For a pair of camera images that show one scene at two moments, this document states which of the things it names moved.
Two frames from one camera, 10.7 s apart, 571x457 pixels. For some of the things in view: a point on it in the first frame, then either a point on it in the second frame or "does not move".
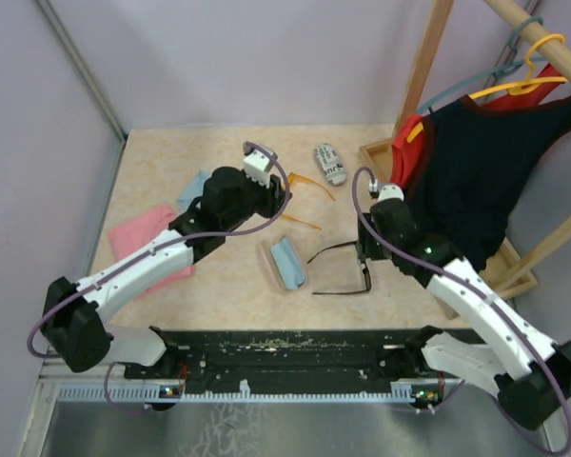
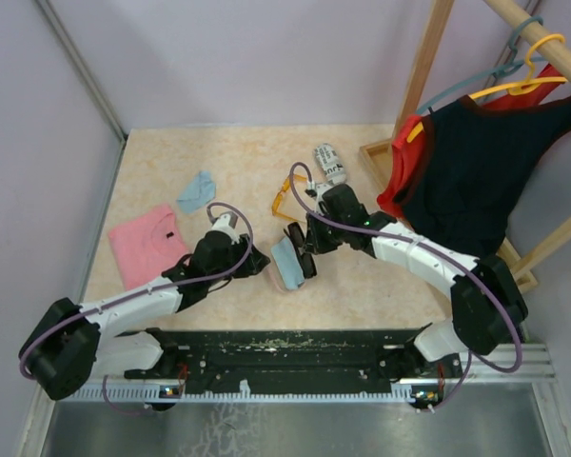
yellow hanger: (529, 85) does not move
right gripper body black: (369, 249) → (325, 238)
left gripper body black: (257, 199) → (236, 253)
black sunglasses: (364, 269) → (298, 243)
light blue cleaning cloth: (288, 263) does not move
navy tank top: (467, 160) does not move
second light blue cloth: (193, 190) does not move
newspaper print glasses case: (331, 165) does not move
